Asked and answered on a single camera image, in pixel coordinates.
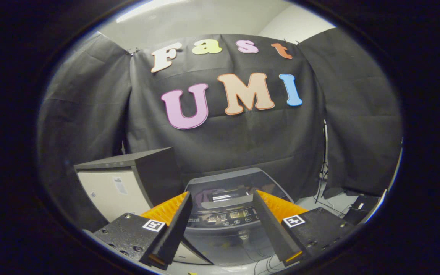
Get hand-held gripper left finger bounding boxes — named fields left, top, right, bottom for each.
left=82, top=192, right=193, bottom=271

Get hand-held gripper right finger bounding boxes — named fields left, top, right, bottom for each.
left=252, top=190, right=356, bottom=267

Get grey washing machine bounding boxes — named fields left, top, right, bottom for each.
left=182, top=167, right=295, bottom=267

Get dark glass washing machine lid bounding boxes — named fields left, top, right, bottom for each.
left=185, top=167, right=294, bottom=210

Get beige and dark cabinet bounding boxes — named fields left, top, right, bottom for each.
left=74, top=147, right=213, bottom=265

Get black tripod stand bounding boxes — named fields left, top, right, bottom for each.
left=314, top=120, right=329, bottom=203

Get black box with white label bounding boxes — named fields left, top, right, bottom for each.
left=342, top=195, right=381, bottom=225

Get black backdrop cloth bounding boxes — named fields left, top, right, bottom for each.
left=37, top=29, right=403, bottom=230

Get thin floor cables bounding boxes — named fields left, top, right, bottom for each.
left=252, top=254, right=285, bottom=275

